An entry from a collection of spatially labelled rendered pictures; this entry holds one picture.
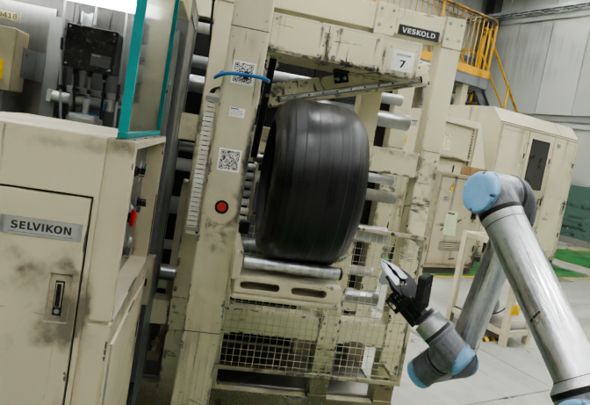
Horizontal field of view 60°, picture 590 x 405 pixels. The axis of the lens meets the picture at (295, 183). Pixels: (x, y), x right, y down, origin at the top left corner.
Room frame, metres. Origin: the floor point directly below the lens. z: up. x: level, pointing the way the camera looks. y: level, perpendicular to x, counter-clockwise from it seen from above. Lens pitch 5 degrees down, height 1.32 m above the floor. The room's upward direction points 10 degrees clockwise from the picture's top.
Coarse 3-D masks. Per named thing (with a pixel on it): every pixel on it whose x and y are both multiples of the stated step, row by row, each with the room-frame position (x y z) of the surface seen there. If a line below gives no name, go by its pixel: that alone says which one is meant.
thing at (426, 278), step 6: (420, 276) 1.46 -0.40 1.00; (426, 276) 1.46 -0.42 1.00; (432, 276) 1.47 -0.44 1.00; (420, 282) 1.46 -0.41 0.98; (426, 282) 1.45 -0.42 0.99; (420, 288) 1.46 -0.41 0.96; (426, 288) 1.46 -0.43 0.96; (420, 294) 1.47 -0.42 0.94; (426, 294) 1.47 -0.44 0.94; (420, 300) 1.47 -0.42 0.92; (426, 300) 1.49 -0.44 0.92; (414, 306) 1.49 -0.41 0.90; (420, 306) 1.47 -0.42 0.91; (426, 306) 1.50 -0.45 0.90
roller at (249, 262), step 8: (248, 256) 1.66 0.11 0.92; (248, 264) 1.65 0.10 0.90; (256, 264) 1.65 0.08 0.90; (264, 264) 1.66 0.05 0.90; (272, 264) 1.66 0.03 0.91; (280, 264) 1.67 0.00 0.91; (288, 264) 1.67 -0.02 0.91; (296, 264) 1.68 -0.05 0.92; (304, 264) 1.69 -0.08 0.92; (312, 264) 1.69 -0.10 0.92; (320, 264) 1.71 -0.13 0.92; (280, 272) 1.67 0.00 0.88; (288, 272) 1.67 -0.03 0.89; (296, 272) 1.67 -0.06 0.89; (304, 272) 1.68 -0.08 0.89; (312, 272) 1.68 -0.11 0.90; (320, 272) 1.69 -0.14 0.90; (328, 272) 1.69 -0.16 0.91; (336, 272) 1.70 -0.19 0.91
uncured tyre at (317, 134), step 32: (288, 128) 1.62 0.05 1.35; (320, 128) 1.62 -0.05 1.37; (352, 128) 1.65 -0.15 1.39; (288, 160) 1.56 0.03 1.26; (320, 160) 1.56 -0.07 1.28; (352, 160) 1.58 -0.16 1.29; (288, 192) 1.54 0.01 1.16; (320, 192) 1.55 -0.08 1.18; (352, 192) 1.57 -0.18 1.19; (256, 224) 1.88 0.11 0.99; (288, 224) 1.56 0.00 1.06; (320, 224) 1.57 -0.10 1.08; (352, 224) 1.59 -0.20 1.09; (288, 256) 1.66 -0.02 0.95; (320, 256) 1.65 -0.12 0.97
